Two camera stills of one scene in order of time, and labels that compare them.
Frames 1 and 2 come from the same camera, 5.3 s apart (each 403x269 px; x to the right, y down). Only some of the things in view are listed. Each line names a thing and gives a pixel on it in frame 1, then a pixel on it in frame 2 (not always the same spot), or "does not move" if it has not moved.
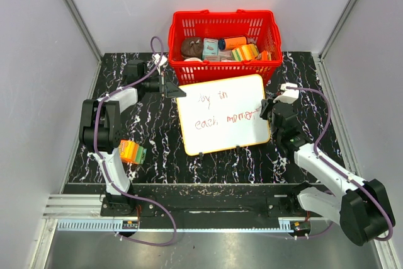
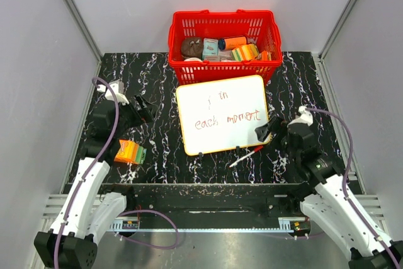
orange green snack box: [131, 152] does not move
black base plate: [204, 200] does not move
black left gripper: [172, 91] → [140, 117]
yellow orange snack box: [245, 52] does not move
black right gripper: [267, 105] → [276, 124]
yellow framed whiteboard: [221, 114] does not move
